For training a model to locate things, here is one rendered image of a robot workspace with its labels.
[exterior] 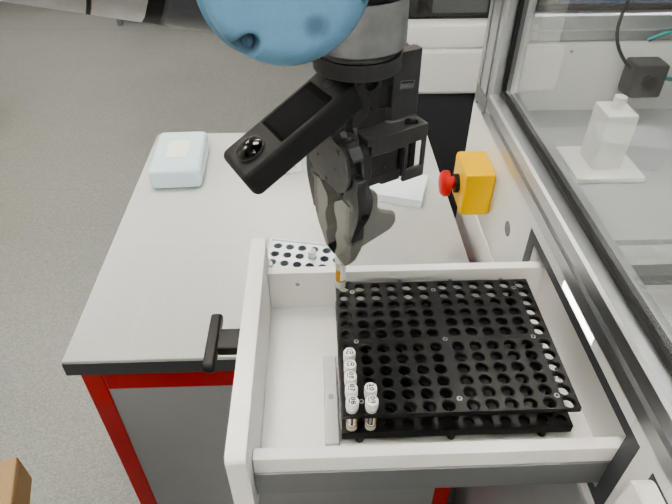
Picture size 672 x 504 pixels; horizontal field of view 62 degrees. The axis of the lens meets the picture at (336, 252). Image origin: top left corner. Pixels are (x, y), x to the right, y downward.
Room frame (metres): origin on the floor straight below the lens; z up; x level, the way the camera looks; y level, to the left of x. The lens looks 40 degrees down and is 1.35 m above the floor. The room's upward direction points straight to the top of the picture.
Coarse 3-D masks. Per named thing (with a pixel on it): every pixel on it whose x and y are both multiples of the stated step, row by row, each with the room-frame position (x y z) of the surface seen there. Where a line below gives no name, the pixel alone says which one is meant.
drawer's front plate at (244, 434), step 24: (264, 240) 0.52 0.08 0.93; (264, 264) 0.48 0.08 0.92; (264, 288) 0.46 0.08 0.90; (264, 312) 0.44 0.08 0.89; (240, 336) 0.37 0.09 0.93; (264, 336) 0.42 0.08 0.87; (240, 360) 0.34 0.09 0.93; (264, 360) 0.40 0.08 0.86; (240, 384) 0.31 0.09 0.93; (264, 384) 0.38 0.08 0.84; (240, 408) 0.29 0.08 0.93; (240, 432) 0.26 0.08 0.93; (240, 456) 0.24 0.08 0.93; (240, 480) 0.24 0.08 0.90
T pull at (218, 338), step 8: (216, 320) 0.41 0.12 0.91; (216, 328) 0.39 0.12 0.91; (208, 336) 0.38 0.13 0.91; (216, 336) 0.38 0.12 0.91; (224, 336) 0.38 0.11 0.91; (232, 336) 0.38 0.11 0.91; (208, 344) 0.37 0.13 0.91; (216, 344) 0.37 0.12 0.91; (224, 344) 0.37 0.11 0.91; (232, 344) 0.37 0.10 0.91; (208, 352) 0.36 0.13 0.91; (216, 352) 0.37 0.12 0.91; (224, 352) 0.37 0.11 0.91; (232, 352) 0.37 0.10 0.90; (208, 360) 0.35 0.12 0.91; (216, 360) 0.36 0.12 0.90; (208, 368) 0.35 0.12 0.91
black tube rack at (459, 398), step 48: (384, 288) 0.47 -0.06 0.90; (432, 288) 0.47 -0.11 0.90; (480, 288) 0.47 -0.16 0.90; (528, 288) 0.47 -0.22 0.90; (384, 336) 0.42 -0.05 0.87; (432, 336) 0.42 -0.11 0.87; (480, 336) 0.39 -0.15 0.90; (528, 336) 0.39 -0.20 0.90; (384, 384) 0.36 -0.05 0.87; (432, 384) 0.33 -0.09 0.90; (480, 384) 0.33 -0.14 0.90; (528, 384) 0.33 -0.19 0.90; (384, 432) 0.30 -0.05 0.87; (432, 432) 0.30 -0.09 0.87; (480, 432) 0.30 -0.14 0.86; (528, 432) 0.31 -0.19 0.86
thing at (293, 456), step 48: (288, 288) 0.50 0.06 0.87; (288, 336) 0.45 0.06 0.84; (336, 336) 0.45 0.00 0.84; (576, 336) 0.40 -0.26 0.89; (288, 384) 0.38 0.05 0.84; (576, 384) 0.37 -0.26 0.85; (288, 432) 0.32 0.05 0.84; (576, 432) 0.32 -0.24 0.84; (288, 480) 0.26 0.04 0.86; (336, 480) 0.26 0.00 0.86; (384, 480) 0.26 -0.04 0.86; (432, 480) 0.26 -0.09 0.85; (480, 480) 0.26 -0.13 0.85; (528, 480) 0.26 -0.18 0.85; (576, 480) 0.27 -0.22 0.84
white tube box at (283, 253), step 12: (276, 240) 0.68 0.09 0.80; (288, 240) 0.68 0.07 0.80; (276, 252) 0.66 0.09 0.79; (288, 252) 0.66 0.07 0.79; (300, 252) 0.65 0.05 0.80; (324, 252) 0.66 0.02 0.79; (276, 264) 0.63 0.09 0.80; (288, 264) 0.63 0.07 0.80; (300, 264) 0.63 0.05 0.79; (312, 264) 0.63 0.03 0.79; (324, 264) 0.63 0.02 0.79
